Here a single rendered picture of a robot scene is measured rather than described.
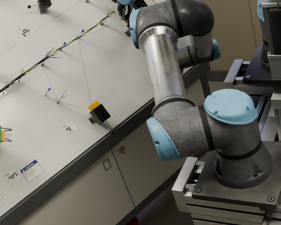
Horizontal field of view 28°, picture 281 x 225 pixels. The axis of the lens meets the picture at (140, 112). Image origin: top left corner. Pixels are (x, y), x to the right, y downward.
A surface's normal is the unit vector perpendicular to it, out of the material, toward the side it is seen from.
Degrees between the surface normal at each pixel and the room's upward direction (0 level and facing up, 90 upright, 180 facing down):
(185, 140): 68
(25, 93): 54
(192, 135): 58
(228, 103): 8
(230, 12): 90
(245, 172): 72
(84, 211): 90
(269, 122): 0
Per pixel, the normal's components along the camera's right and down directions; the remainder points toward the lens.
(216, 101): -0.14, -0.80
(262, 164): 0.55, 0.05
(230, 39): -0.39, 0.64
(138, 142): 0.65, 0.30
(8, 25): 0.37, -0.21
